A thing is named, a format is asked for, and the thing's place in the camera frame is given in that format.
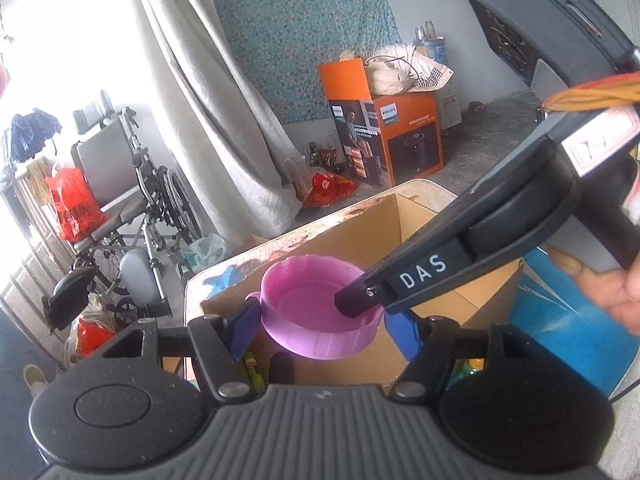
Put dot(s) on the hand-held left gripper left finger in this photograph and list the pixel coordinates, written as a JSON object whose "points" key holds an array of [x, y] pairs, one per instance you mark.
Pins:
{"points": [[245, 327]]}

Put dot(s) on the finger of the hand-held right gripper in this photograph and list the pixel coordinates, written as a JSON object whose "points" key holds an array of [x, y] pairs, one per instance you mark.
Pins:
{"points": [[355, 300]]}

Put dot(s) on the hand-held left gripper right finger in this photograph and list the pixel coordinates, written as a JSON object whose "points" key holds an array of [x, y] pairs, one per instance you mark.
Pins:
{"points": [[405, 332]]}

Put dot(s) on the green lip balm tube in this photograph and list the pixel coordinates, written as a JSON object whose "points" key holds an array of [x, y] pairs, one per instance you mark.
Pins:
{"points": [[252, 372]]}

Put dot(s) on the pink plastic lid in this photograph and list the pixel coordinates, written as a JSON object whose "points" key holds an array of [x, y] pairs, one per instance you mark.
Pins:
{"points": [[300, 330]]}

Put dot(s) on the brown cardboard box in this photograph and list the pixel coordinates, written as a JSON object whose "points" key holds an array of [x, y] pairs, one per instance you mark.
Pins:
{"points": [[320, 240]]}

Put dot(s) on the person's right hand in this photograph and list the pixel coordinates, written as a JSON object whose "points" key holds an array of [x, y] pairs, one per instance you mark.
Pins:
{"points": [[605, 295]]}

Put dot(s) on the clear plastic bag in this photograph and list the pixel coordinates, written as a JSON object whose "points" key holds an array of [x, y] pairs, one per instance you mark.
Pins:
{"points": [[202, 252]]}

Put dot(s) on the red foil bag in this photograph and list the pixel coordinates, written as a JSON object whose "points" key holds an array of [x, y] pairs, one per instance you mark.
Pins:
{"points": [[327, 190]]}

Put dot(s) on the orange rubber bands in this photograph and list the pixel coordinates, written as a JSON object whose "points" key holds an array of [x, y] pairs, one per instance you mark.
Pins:
{"points": [[590, 95]]}

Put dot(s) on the orange appliance box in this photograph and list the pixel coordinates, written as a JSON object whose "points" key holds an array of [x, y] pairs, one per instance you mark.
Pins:
{"points": [[410, 140]]}

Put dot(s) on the red bag with clear wrap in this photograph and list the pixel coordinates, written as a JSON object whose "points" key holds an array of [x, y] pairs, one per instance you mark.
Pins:
{"points": [[92, 335]]}

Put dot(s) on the blue water jug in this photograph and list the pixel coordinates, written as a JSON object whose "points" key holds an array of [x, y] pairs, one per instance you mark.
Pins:
{"points": [[434, 50]]}

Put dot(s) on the wheelchair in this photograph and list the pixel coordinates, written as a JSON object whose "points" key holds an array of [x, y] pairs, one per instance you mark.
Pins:
{"points": [[130, 195]]}

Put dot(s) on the white cloth bundle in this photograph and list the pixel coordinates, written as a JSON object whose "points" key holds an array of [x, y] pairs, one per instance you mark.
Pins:
{"points": [[405, 70]]}

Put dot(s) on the grey curtain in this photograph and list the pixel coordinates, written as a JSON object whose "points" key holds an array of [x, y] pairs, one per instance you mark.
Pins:
{"points": [[220, 125]]}

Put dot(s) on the red plastic bag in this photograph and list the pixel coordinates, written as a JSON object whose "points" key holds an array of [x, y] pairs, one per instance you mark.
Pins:
{"points": [[75, 205]]}

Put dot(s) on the dark blue cloth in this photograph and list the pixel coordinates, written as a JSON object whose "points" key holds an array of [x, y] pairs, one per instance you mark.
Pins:
{"points": [[30, 132]]}

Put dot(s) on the teal floral wall cloth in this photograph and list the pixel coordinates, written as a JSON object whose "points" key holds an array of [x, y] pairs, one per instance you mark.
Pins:
{"points": [[300, 35]]}

